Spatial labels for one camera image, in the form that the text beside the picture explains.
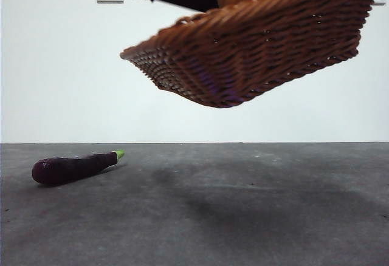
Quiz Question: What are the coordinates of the purple eggplant with green stem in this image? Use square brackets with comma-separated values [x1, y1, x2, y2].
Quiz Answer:
[32, 149, 125, 186]

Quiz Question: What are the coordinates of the brown wicker basket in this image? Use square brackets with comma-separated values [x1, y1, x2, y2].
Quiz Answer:
[119, 0, 388, 109]

